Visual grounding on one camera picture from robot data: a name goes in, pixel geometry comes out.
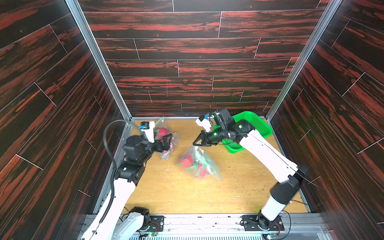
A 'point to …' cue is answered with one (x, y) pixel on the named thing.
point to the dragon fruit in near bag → (202, 172)
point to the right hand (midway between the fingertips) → (195, 141)
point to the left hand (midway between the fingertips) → (165, 133)
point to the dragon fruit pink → (187, 162)
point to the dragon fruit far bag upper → (162, 131)
